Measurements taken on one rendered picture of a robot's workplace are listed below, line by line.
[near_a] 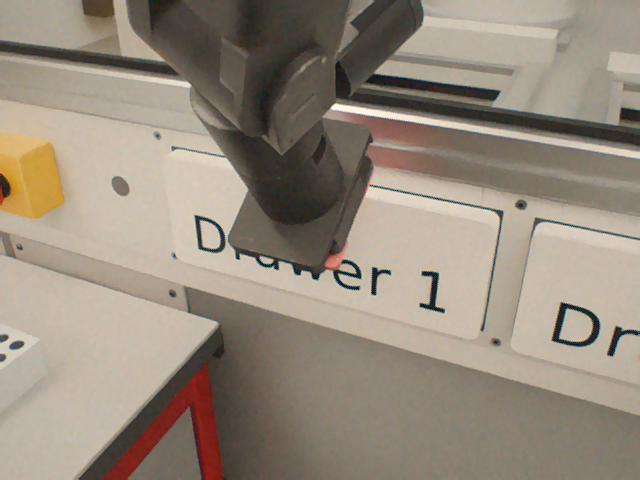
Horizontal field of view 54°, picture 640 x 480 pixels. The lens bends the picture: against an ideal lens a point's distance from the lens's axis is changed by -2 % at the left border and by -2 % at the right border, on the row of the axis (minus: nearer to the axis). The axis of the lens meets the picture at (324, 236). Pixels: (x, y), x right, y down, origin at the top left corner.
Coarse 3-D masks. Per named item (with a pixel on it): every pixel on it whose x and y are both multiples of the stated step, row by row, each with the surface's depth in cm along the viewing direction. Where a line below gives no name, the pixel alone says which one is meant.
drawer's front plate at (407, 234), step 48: (192, 192) 55; (240, 192) 53; (384, 192) 49; (192, 240) 58; (384, 240) 49; (432, 240) 47; (480, 240) 46; (288, 288) 56; (336, 288) 54; (384, 288) 51; (480, 288) 48
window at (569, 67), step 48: (0, 0) 59; (48, 0) 56; (96, 0) 54; (432, 0) 42; (480, 0) 41; (528, 0) 40; (576, 0) 39; (624, 0) 38; (48, 48) 59; (96, 48) 57; (144, 48) 54; (432, 48) 44; (480, 48) 43; (528, 48) 41; (576, 48) 40; (624, 48) 39; (432, 96) 46; (480, 96) 44; (528, 96) 43; (576, 96) 41; (624, 96) 40
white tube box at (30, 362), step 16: (0, 336) 54; (16, 336) 54; (32, 336) 54; (0, 352) 52; (16, 352) 52; (32, 352) 53; (0, 368) 50; (16, 368) 52; (32, 368) 53; (48, 368) 55; (0, 384) 51; (16, 384) 52; (32, 384) 54; (0, 400) 51
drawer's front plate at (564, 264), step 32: (544, 224) 44; (544, 256) 44; (576, 256) 43; (608, 256) 42; (544, 288) 45; (576, 288) 44; (608, 288) 43; (544, 320) 47; (576, 320) 46; (608, 320) 44; (544, 352) 48; (576, 352) 47
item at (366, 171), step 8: (368, 160) 42; (360, 168) 42; (368, 168) 42; (360, 176) 42; (368, 176) 42; (360, 184) 40; (368, 184) 42; (352, 192) 40; (360, 192) 41; (352, 200) 40; (360, 200) 41; (352, 208) 40; (344, 216) 39; (352, 216) 40; (344, 224) 39; (352, 224) 41; (336, 232) 39; (344, 232) 40; (336, 240) 39; (344, 240) 40; (336, 248) 39
